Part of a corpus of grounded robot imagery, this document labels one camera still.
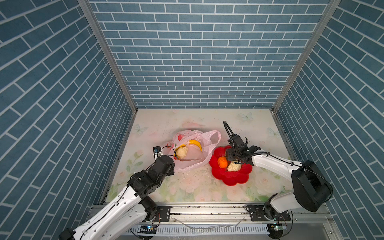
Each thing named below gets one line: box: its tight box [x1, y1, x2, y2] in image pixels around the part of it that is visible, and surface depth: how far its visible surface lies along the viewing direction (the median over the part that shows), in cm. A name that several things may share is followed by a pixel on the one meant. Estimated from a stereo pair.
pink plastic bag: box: [169, 130, 222, 172], surface depth 86 cm
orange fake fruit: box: [217, 156, 228, 169], surface depth 88 cm
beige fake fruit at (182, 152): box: [176, 146, 188, 159], surface depth 93 cm
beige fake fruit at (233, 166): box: [227, 161, 242, 172], surface depth 87 cm
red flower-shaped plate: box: [209, 145, 253, 187], surface depth 88 cm
